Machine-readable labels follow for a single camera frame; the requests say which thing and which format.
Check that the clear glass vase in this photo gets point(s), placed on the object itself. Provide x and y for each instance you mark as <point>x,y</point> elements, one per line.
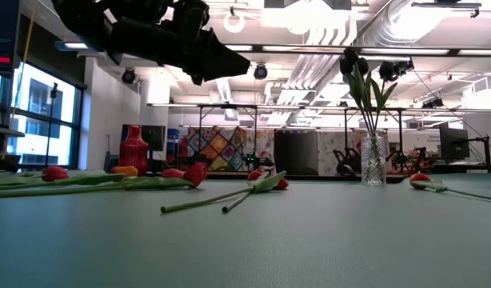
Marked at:
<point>372,164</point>

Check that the large window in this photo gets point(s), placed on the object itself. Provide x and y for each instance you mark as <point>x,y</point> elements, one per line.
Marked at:
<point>33,144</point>

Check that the black artificial tulip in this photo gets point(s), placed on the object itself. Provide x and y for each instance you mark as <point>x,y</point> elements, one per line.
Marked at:
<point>351,54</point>
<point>362,66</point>
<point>345,66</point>

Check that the teal table mat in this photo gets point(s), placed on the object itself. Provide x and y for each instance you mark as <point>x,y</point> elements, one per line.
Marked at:
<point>269,248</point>

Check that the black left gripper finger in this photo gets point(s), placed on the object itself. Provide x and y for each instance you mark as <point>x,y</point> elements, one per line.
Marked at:
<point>225,62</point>

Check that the floral cloth backdrop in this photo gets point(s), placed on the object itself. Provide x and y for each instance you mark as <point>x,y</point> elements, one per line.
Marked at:
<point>329,148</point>

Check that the colourful patchwork quilt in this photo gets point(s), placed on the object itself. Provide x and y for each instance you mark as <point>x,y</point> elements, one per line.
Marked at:
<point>221,148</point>

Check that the black ceiling spotlight cluster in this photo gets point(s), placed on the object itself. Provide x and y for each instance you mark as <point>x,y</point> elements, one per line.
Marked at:
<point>388,71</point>

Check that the black monitor on arm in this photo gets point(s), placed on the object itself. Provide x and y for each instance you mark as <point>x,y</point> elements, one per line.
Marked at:
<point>453,142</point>

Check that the red ribbed vase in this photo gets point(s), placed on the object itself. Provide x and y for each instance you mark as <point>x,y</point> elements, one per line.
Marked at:
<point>132,156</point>

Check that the blue storage bins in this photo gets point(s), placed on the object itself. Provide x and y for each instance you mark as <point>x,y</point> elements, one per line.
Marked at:
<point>173,136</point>

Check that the black metal rig frame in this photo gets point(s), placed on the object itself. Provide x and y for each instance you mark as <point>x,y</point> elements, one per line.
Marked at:
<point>400,140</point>
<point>227,106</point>

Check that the black monitor on desk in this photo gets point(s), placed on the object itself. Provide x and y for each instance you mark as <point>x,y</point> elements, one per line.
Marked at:
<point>155,138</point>

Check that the black curtain panel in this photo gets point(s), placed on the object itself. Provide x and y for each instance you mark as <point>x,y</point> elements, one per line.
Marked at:
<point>295,152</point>

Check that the white ventilation duct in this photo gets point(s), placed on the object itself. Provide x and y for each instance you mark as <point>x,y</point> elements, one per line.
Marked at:
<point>389,28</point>

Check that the black tripod stand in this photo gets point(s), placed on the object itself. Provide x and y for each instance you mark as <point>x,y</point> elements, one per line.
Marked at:
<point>50,128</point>

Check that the dark operator monitor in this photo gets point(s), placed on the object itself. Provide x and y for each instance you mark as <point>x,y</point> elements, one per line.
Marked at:
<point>3,32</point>

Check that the background robot with green light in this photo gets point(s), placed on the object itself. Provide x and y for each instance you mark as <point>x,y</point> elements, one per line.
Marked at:
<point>251,158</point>

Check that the red artificial tulip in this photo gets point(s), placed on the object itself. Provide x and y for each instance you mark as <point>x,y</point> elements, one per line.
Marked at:
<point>54,174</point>
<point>282,184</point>
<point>172,173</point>
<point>195,176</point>

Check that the background black robot arms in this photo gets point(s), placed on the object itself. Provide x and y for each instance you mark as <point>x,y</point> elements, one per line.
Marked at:
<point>343,160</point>

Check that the ceiling light beam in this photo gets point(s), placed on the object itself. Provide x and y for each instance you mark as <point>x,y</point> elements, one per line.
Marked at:
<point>409,51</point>

